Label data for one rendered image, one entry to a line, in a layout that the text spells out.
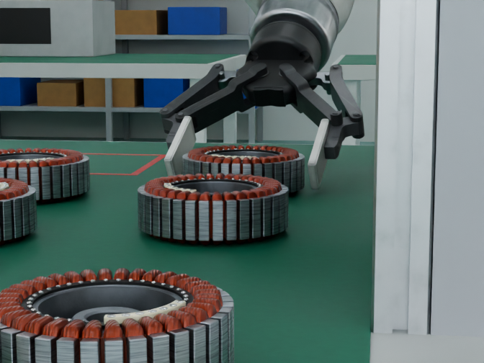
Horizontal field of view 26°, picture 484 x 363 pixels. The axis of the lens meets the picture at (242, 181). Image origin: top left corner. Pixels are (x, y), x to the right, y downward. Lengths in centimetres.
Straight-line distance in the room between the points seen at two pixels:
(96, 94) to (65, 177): 651
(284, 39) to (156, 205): 38
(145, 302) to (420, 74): 17
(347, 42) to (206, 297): 722
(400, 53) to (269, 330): 16
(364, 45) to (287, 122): 79
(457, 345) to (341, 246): 22
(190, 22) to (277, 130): 111
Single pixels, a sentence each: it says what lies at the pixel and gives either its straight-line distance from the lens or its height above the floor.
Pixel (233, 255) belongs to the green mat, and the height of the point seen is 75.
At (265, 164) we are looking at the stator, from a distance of 91.
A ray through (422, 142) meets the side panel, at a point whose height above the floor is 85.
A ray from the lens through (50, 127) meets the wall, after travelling 810.
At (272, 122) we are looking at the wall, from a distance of 775.
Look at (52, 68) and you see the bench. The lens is 370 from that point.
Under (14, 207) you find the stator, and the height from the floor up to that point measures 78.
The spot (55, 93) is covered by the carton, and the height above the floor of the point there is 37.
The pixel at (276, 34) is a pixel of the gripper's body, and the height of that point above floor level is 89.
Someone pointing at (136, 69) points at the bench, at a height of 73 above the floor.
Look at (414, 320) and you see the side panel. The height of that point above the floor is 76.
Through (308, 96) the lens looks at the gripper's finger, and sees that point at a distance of 102.
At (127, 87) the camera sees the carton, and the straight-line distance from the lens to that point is 736.
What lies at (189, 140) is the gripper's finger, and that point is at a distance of 102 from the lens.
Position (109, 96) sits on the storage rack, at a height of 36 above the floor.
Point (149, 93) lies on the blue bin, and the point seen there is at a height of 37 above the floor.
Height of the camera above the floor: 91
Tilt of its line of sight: 9 degrees down
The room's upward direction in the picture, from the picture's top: straight up
